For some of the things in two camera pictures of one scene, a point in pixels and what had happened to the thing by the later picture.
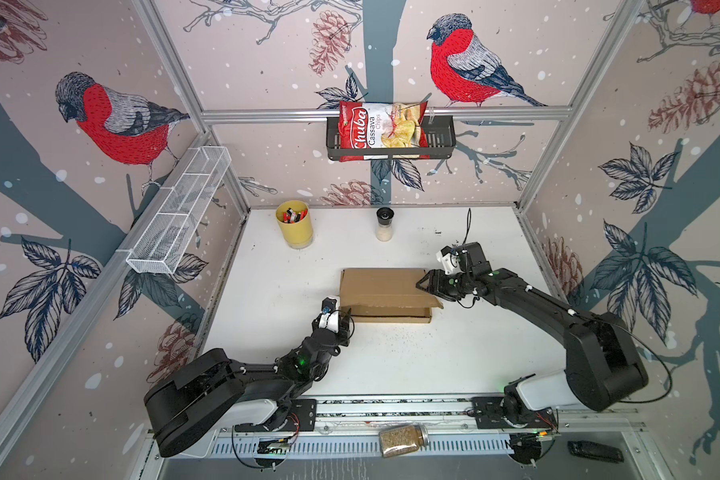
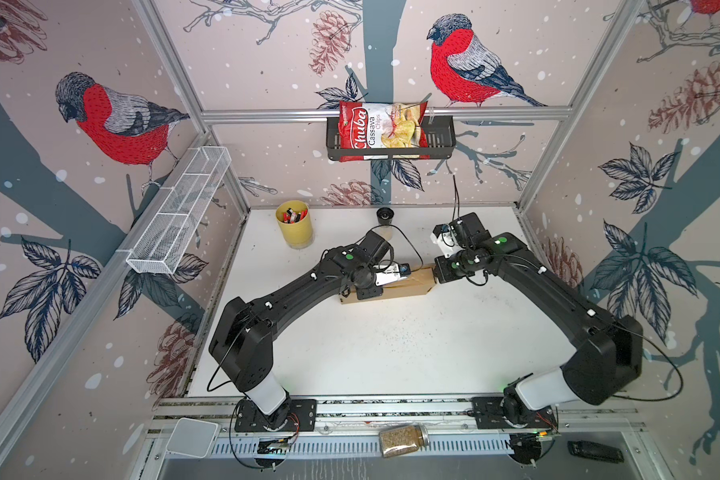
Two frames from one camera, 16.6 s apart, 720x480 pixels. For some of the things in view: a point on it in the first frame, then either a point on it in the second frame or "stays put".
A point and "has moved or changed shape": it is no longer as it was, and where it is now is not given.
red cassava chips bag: [380, 125] stays put
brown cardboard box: [389, 295] has moved or changed shape
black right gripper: [434, 280] → [438, 267]
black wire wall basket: [441, 133] stays put
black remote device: [596, 450] stays put
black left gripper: [344, 332] → [372, 292]
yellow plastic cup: [294, 219] stays put
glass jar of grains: [403, 440] stays put
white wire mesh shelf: [163, 244] stays put
